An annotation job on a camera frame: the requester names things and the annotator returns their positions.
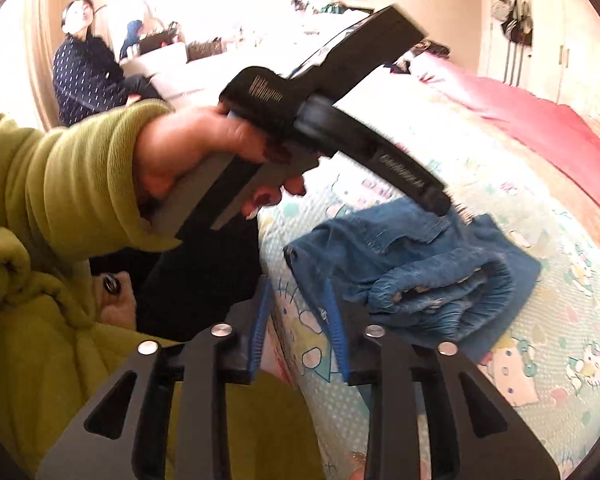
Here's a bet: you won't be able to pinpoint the blue denim pants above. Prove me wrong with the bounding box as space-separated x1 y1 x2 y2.
284 197 542 362

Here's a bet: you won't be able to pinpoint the green sleeve left forearm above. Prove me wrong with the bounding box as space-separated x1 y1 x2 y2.
0 101 178 262

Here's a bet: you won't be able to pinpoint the person's right hand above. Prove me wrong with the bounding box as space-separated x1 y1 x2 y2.
349 467 365 480

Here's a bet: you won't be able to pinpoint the person's left hand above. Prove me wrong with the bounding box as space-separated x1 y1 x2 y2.
133 104 291 206

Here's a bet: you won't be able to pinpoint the green jacket torso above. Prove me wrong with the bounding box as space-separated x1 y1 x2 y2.
0 228 324 479

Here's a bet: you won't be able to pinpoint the white low dresser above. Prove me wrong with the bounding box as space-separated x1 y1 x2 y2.
121 28 309 105

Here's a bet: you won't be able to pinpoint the seated person dark top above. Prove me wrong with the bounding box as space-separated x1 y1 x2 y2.
53 0 161 127

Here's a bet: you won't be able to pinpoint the hanging bags on door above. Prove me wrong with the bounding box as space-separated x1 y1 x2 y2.
489 0 533 87

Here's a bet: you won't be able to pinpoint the pink duvet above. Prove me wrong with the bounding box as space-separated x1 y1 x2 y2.
410 53 600 206

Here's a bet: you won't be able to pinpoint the tan plush blanket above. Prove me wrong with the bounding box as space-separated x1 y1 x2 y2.
454 89 600 261

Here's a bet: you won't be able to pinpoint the white wardrobe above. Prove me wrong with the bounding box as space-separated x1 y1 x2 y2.
559 0 600 126

